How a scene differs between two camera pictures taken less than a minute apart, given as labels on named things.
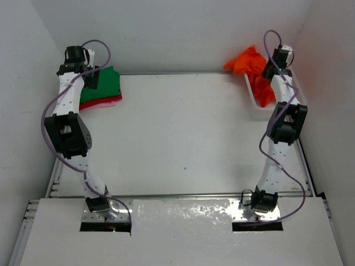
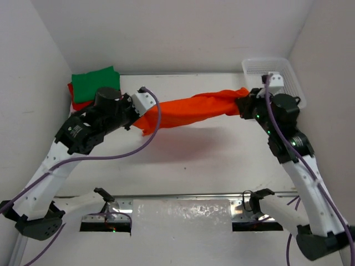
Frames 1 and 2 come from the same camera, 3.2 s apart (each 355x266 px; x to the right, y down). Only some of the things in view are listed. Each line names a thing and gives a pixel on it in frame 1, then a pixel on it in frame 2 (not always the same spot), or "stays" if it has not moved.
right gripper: (264, 71) → (246, 102)
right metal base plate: (240, 212) stays
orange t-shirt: (253, 65) → (202, 106)
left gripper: (90, 82) → (126, 100)
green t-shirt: (108, 85) stays
